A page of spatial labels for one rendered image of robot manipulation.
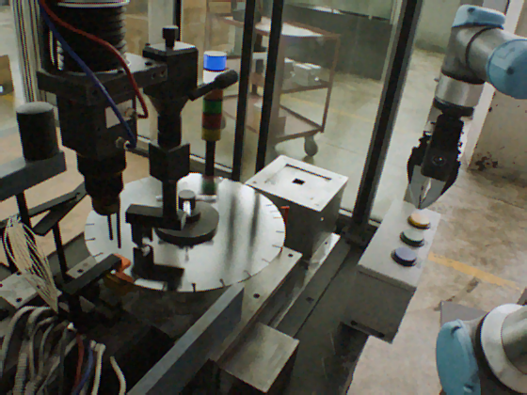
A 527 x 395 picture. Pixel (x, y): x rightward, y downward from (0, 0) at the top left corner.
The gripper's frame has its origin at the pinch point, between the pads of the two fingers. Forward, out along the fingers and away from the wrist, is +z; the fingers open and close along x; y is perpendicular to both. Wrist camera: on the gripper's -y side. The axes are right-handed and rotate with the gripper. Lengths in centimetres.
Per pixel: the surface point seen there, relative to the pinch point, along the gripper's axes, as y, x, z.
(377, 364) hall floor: 44, -5, 99
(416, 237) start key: 0.0, -1.4, 7.0
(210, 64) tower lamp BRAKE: -1.7, 46.9, -16.0
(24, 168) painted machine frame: -42, 53, -7
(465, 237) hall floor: 163, -26, 101
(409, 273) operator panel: -10.3, -2.7, 7.7
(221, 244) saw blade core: -28.4, 24.9, 2.3
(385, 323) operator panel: -13.5, -2.0, 18.2
